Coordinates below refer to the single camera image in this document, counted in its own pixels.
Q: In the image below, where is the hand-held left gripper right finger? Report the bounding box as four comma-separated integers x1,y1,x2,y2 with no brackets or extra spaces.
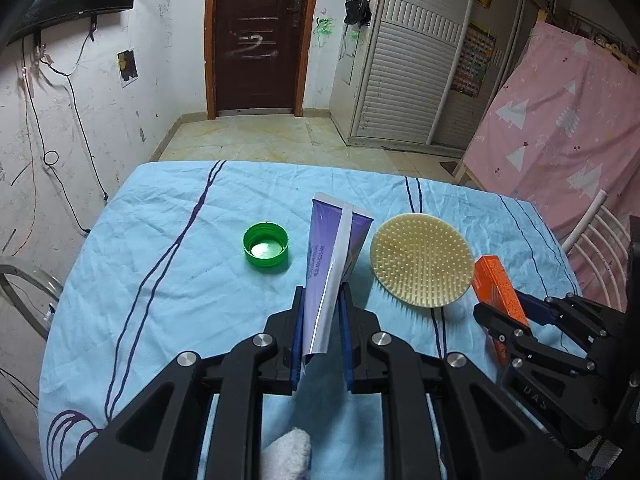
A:
339,284,586,480

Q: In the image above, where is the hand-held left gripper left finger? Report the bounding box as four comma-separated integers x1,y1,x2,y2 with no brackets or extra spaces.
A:
60,286,307,480

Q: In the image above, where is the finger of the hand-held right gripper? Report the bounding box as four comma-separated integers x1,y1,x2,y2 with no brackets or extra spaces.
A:
515,290,628,356
472,302,596,376

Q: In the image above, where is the orange box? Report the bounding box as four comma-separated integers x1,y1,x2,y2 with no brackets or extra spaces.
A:
471,255,531,366

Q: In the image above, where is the purple squeeze tube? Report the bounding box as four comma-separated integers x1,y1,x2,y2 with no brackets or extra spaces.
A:
301,192,375,361

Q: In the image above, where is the person's left hand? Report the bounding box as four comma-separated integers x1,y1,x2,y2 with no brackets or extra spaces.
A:
260,427,312,480

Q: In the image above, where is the white metal chair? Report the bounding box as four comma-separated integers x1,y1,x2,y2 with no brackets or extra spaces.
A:
560,190,633,311

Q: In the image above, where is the green bottle cap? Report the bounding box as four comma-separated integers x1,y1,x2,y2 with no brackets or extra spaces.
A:
243,222,291,271

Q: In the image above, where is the yellow round bristle brush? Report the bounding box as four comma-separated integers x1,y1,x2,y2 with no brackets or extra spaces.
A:
370,213,476,311

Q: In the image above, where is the pink tree-print bed curtain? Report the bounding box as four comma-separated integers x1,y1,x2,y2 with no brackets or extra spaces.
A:
465,22,640,311

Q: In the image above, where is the light blue striped tablecloth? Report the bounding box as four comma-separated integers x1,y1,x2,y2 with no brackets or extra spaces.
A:
39,160,583,480

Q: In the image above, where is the colourful chart poster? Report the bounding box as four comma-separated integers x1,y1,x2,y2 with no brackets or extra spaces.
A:
450,22,497,98

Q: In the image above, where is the white louvered wardrobe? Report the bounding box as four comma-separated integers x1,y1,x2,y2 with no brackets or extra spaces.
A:
347,0,546,148

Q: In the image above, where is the dark red door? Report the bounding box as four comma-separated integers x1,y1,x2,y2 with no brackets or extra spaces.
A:
205,0,321,118

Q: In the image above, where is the grey metal chair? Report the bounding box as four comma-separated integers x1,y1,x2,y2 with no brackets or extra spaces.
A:
0,255,63,341

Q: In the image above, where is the black wall cable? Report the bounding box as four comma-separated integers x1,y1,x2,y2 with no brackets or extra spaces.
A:
20,35,108,236

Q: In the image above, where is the small wall picture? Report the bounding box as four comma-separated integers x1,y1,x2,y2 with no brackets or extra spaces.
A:
117,50,138,83

